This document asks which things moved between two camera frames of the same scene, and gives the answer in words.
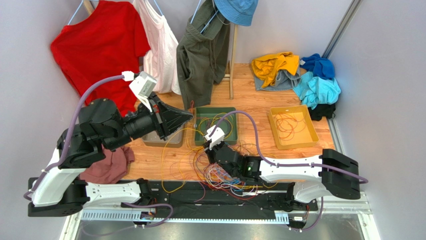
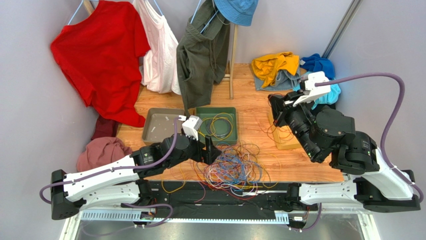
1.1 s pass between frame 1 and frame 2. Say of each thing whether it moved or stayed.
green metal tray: stayed
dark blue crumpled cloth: stayed
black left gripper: moved
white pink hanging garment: stayed
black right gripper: moved
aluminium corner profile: stayed
